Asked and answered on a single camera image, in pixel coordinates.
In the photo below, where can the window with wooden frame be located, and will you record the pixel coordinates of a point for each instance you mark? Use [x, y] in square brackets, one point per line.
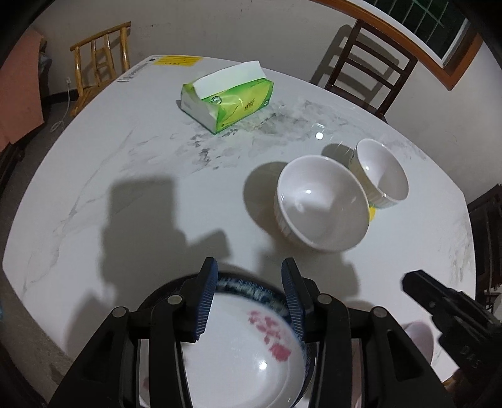
[439, 36]

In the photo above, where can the white bowl with lettering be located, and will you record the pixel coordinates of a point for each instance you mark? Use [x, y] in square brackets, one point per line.
[319, 204]

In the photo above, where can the bamboo chair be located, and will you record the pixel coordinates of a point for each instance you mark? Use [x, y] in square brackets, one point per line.
[101, 63]

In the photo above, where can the yellow label on table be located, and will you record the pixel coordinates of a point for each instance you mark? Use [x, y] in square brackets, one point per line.
[177, 60]

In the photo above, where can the pink cloth on chair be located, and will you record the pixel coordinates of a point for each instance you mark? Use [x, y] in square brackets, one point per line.
[20, 109]

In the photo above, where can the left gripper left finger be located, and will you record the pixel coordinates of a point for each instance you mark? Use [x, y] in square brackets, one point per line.
[206, 282]

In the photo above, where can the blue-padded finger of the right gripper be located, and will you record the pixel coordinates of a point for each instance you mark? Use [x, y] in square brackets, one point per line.
[431, 294]

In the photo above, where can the yellow warning sticker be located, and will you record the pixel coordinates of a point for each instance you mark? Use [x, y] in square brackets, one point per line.
[372, 212]

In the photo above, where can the dark wooden chair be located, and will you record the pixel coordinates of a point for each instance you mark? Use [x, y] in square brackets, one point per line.
[393, 78]

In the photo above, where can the white plate pink flowers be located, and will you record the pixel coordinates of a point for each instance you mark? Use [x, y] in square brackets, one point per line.
[208, 371]

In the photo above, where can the green tissue pack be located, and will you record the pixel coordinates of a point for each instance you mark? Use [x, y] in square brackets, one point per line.
[225, 97]

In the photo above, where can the large blue floral plate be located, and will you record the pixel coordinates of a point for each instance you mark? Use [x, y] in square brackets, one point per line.
[272, 363]

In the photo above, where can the white bowl blue dolphin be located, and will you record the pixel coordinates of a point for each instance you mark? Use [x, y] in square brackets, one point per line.
[382, 177]

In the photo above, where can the pink large bowl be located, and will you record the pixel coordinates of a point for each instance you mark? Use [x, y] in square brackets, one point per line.
[422, 337]

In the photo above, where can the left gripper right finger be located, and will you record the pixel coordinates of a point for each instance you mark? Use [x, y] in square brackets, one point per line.
[299, 299]

